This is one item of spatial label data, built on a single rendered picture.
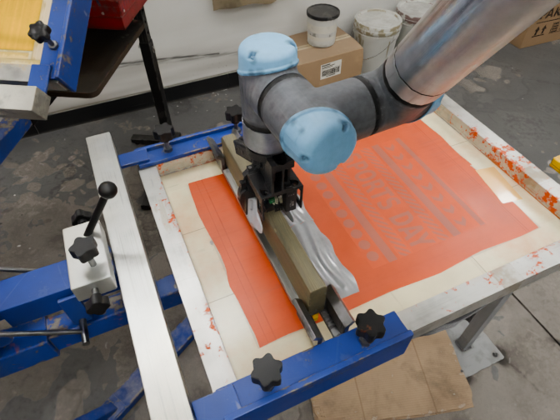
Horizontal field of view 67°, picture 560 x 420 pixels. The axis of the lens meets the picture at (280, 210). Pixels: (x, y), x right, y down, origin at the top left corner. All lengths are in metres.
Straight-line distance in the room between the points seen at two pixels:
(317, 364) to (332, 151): 0.33
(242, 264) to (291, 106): 0.39
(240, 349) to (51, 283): 0.31
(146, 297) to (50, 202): 1.85
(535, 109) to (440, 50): 2.82
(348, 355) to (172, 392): 0.25
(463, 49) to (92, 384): 1.67
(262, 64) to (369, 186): 0.49
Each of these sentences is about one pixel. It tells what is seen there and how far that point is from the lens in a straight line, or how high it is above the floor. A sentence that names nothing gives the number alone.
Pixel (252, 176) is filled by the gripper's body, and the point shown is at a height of 1.15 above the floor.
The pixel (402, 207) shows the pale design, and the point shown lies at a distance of 0.92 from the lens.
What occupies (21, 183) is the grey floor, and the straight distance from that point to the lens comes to 2.68.
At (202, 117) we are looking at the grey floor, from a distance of 2.79.
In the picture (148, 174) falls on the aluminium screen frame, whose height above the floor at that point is 0.99.
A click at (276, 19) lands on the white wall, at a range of 2.97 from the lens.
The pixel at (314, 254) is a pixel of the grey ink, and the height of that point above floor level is 0.96.
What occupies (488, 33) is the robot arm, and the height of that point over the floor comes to 1.44.
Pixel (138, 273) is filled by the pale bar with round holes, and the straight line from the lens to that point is 0.72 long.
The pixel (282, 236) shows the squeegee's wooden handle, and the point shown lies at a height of 1.06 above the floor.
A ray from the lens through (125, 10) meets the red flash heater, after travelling 1.47.
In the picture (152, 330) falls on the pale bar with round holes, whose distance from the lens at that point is 0.66.
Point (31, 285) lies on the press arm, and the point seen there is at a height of 1.04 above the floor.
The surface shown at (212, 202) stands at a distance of 0.90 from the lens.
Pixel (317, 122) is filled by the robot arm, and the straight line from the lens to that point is 0.46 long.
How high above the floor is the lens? 1.61
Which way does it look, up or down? 48 degrees down
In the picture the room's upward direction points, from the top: straight up
